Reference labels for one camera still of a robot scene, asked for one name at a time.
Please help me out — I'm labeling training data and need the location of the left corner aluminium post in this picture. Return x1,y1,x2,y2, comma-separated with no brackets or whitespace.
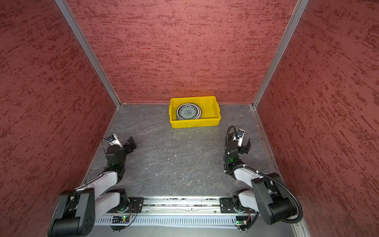
55,0,122,109

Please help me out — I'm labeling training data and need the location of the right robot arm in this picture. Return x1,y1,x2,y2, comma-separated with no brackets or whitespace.
224,137,304,225

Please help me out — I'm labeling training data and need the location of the right corner aluminium post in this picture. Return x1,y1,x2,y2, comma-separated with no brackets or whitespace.
252,0,309,110

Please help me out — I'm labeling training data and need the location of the white slotted cable duct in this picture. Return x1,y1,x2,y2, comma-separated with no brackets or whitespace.
95,215,236,228

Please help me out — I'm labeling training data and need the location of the black corrugated cable hose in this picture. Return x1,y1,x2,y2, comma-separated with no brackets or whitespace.
224,125,304,224

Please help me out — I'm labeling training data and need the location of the yellow plastic bin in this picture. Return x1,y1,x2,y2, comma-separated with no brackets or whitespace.
169,96,221,128

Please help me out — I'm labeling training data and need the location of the corner aluminium post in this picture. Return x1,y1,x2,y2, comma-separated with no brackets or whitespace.
252,0,309,110
55,0,122,109

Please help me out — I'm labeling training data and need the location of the circuit board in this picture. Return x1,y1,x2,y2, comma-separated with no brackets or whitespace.
235,216,251,227
111,216,129,225

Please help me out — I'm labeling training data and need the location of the teal patterned small plate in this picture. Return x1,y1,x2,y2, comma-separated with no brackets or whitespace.
176,103,202,120

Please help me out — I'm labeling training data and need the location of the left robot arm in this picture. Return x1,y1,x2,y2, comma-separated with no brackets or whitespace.
47,134,143,237

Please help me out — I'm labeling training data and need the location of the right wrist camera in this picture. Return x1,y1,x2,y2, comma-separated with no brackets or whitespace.
234,129,245,142

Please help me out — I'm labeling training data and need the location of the aluminium rail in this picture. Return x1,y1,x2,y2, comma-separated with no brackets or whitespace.
97,195,298,215

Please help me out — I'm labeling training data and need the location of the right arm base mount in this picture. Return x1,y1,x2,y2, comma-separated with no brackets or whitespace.
220,197,257,214

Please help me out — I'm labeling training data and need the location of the left circuit board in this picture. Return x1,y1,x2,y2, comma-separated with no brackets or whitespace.
111,216,129,225

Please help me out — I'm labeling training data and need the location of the right circuit board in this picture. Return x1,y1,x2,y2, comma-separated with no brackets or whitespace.
235,216,251,227

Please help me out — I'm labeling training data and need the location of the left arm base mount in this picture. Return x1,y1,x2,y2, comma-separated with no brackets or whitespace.
109,197,145,214

